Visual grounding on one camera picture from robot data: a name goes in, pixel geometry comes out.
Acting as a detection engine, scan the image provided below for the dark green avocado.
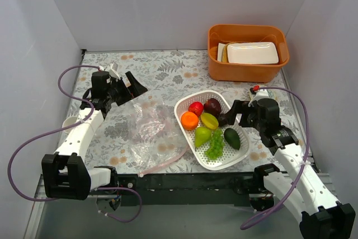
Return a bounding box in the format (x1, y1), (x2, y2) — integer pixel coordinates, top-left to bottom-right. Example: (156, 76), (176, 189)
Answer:
(224, 128), (241, 150)

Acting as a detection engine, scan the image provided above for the dark purple fruit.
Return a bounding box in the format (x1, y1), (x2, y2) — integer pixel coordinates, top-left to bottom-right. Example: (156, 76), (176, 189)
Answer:
(204, 98), (222, 117)

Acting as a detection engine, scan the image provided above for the green grape bunch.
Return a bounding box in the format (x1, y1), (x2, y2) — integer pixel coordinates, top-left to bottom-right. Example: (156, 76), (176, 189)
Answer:
(205, 129), (225, 161)

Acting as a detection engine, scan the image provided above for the green pear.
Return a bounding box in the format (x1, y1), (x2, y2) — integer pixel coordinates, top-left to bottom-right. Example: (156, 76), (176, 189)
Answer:
(194, 126), (211, 148)

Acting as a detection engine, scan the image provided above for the clear zip top bag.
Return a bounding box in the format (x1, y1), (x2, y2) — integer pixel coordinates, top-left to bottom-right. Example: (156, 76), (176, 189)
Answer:
(125, 96), (189, 177)

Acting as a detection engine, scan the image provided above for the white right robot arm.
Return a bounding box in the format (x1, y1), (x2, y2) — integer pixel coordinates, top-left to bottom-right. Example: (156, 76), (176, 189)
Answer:
(219, 98), (356, 238)

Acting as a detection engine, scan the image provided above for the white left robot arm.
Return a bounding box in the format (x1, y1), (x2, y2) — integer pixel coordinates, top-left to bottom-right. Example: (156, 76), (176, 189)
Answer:
(41, 70), (147, 200)

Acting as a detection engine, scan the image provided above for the yellow star fruit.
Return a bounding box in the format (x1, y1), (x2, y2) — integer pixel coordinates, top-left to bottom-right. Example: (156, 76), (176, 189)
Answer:
(200, 113), (219, 130)

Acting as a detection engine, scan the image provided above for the small patterned bowl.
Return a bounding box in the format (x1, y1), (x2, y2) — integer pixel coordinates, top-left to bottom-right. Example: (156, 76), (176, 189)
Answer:
(268, 90), (276, 100)

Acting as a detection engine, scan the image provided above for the red strawberry fruit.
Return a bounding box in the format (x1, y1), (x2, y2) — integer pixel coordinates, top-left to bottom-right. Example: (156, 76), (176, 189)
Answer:
(188, 101), (204, 117)

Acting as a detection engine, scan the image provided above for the orange fruit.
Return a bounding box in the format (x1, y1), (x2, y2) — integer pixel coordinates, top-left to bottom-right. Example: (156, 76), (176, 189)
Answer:
(181, 111), (199, 130)

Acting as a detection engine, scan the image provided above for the white perforated plastic basket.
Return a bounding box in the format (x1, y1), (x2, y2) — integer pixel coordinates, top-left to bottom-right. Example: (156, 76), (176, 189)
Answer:
(174, 90), (250, 171)

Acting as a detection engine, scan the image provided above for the orange plastic tub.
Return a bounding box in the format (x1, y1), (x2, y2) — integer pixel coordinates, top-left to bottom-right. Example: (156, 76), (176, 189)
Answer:
(208, 24), (290, 83)

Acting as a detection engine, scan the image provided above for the white cup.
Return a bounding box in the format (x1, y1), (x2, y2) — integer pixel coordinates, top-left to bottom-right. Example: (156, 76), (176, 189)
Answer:
(62, 116), (77, 134)

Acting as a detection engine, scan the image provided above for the floral table mat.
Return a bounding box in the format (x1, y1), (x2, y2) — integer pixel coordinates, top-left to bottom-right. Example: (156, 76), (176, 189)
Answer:
(61, 50), (306, 174)

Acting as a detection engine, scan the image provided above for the white rectangular plate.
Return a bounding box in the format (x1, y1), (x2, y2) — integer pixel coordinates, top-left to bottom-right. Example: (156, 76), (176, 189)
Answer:
(227, 42), (279, 64)

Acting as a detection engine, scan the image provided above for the yellow plate in tub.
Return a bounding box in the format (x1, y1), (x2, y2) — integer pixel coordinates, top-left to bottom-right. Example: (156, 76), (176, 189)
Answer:
(217, 43), (228, 63)

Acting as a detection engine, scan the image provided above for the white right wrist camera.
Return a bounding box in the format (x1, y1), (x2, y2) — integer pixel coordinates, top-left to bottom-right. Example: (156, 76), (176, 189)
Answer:
(249, 85), (271, 102)

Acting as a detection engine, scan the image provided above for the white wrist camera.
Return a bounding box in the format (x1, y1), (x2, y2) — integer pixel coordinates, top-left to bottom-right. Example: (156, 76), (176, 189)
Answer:
(249, 85), (271, 102)
(105, 63), (120, 79)

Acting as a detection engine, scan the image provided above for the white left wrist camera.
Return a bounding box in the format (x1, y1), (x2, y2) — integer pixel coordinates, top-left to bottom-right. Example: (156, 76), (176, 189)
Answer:
(105, 63), (120, 79)

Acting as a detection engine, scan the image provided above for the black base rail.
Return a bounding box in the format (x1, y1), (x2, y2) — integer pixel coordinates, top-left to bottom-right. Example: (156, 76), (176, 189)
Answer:
(96, 170), (276, 212)

